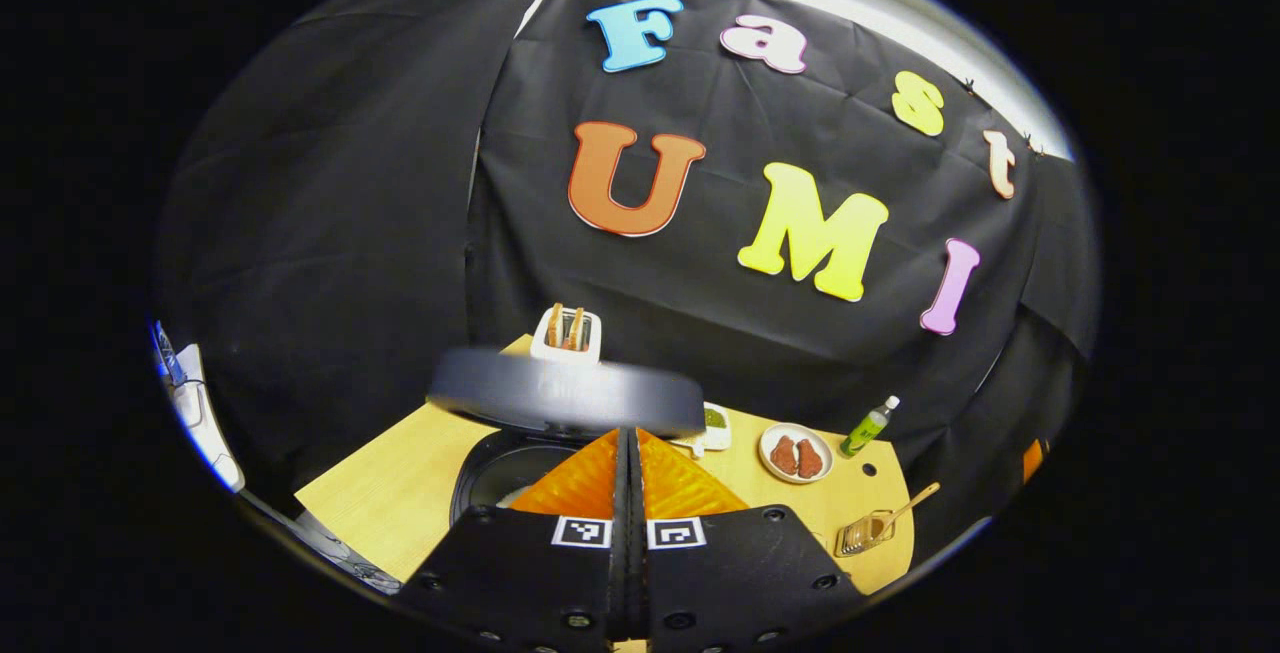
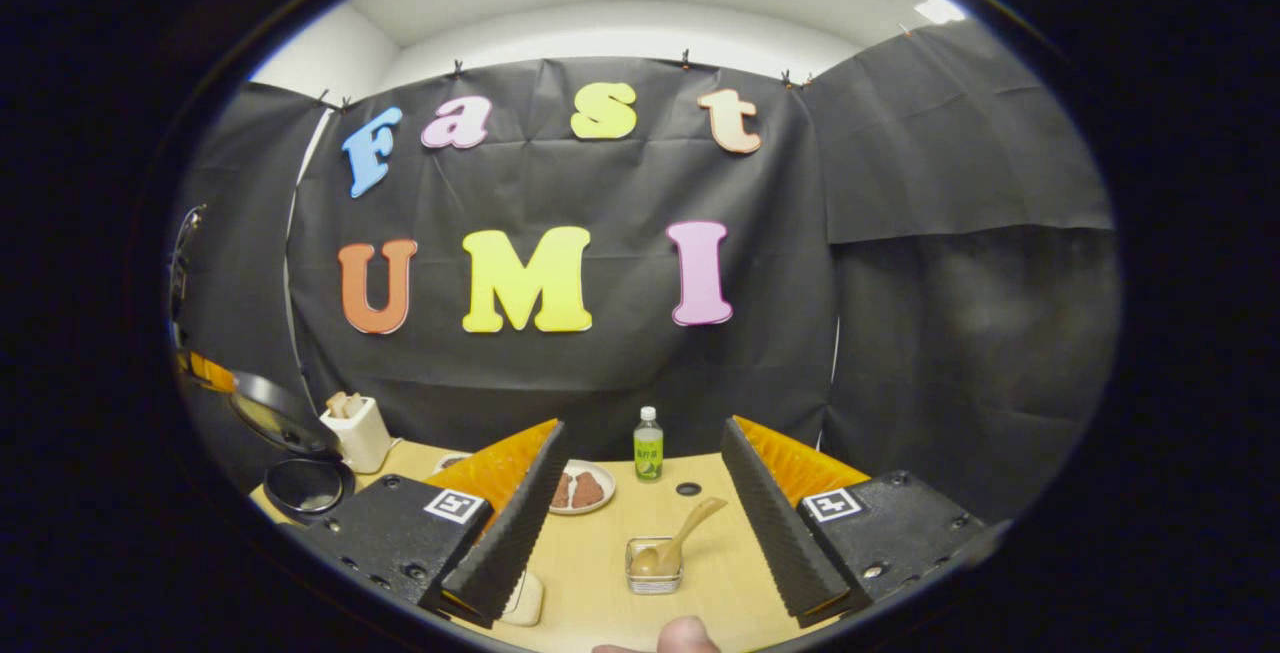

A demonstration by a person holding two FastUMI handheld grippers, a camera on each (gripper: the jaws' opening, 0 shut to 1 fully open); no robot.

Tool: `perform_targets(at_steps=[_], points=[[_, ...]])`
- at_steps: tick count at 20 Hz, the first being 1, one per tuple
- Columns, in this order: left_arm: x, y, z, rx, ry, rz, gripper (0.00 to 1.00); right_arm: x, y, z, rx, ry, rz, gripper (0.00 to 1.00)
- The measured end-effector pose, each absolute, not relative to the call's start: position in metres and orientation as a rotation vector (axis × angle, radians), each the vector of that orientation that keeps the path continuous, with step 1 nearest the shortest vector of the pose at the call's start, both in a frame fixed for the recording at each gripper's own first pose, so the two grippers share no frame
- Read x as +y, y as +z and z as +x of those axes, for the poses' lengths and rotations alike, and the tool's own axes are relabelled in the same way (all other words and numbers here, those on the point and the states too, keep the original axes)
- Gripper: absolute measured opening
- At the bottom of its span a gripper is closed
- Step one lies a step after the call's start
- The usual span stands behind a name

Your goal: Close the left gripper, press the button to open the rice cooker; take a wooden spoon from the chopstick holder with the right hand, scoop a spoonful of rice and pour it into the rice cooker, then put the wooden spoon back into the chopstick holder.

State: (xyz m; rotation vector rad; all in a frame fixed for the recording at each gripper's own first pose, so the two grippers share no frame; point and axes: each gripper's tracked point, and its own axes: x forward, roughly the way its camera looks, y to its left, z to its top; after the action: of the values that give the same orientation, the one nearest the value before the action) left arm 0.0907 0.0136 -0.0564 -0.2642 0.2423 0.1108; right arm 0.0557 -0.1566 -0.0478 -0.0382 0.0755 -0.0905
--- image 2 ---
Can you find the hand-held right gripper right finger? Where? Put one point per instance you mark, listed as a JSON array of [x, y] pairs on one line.
[[770, 523]]

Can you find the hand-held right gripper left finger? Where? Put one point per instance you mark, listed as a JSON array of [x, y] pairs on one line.
[[520, 523]]

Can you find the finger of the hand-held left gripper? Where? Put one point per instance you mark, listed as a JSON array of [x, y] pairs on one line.
[[208, 371]]

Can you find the clear tray of rice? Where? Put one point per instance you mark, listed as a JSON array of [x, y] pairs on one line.
[[525, 601]]

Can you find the dark grey rice cooker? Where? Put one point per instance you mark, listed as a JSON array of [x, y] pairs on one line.
[[285, 413]]

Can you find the wooden spoon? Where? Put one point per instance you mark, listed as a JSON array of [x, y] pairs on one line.
[[680, 538]]

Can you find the brown meat piece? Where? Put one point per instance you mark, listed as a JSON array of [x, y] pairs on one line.
[[587, 489], [561, 491]]

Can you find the white round plate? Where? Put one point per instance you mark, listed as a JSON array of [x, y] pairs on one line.
[[600, 503]]

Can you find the white divided bean dish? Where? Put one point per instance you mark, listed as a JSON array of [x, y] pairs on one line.
[[452, 460]]

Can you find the green tea bottle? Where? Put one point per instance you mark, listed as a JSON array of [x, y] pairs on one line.
[[648, 453]]

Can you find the toast slice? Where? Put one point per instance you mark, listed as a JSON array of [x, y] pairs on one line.
[[345, 405]]

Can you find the white toaster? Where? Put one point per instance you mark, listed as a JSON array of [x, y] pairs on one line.
[[360, 438]]

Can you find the black backdrop cloth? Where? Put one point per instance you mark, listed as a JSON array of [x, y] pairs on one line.
[[620, 183]]

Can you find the ceiling light panel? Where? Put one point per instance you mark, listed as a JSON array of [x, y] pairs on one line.
[[940, 10]]

